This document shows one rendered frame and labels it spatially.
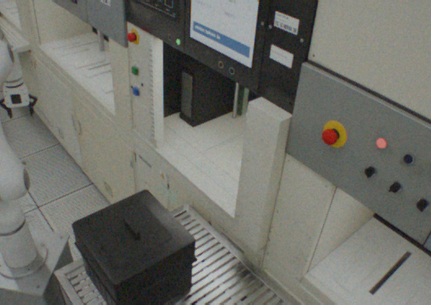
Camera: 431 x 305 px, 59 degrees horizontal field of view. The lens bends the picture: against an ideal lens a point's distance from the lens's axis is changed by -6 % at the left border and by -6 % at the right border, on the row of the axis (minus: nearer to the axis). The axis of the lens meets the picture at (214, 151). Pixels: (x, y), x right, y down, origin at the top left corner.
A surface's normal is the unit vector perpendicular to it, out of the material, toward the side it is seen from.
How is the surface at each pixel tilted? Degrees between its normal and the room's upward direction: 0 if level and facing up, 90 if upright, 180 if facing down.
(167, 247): 0
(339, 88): 90
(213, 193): 0
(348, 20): 90
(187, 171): 0
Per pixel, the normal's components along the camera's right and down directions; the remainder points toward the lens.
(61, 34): 0.65, 0.49
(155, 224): 0.06, -0.80
